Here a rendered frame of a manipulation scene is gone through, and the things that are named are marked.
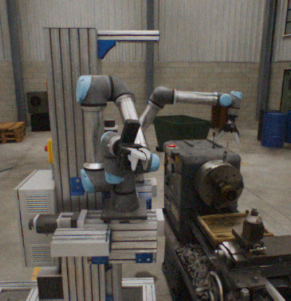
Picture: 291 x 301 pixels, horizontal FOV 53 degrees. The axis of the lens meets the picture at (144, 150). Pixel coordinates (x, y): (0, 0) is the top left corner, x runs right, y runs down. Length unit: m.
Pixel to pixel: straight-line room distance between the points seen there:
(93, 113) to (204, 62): 11.33
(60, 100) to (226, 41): 11.68
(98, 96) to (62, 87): 0.31
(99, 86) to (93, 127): 0.18
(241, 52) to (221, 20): 1.54
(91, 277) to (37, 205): 0.55
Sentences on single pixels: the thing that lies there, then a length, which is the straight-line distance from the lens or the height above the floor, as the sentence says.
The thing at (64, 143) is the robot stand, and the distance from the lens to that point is 1.58.
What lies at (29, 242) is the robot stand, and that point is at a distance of 1.80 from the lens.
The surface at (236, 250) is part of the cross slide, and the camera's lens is 1.59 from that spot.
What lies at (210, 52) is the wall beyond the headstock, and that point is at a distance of 12.70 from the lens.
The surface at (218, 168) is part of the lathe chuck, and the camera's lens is 2.01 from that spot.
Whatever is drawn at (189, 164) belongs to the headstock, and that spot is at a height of 1.20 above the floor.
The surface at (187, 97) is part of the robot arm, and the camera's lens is 1.85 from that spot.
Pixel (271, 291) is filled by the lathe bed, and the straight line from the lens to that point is 1.56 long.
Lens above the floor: 1.80
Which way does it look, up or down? 14 degrees down
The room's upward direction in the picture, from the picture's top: straight up
